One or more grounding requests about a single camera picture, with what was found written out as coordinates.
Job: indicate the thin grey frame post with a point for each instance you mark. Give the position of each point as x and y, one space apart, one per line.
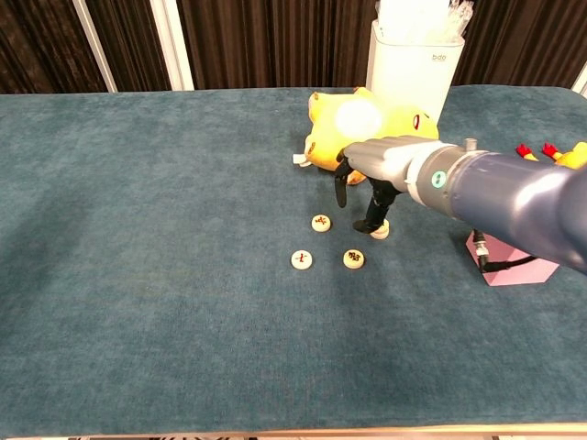
94 46

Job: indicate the yellow rubber chicken toy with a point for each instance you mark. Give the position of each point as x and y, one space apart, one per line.
568 158

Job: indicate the cream chess piece red character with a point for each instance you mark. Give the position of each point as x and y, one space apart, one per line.
321 223
302 260
380 235

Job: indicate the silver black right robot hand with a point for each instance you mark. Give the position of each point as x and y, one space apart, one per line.
390 158

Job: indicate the clear wrapped straws bundle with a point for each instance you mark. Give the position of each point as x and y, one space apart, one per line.
458 18

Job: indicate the black pleated curtain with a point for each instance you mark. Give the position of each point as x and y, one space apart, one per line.
275 41

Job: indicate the pink foam cube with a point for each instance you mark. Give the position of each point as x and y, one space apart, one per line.
518 275

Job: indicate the blue grey right robot arm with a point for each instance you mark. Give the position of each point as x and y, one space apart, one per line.
504 192

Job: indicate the wide white frame post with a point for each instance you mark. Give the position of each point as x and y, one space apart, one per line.
172 46

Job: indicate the teal table cloth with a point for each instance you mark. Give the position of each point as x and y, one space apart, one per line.
137 275

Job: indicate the yellow plush duck toy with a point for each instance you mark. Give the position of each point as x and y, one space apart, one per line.
321 137

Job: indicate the white plastic bin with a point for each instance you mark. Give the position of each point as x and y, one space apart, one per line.
408 73

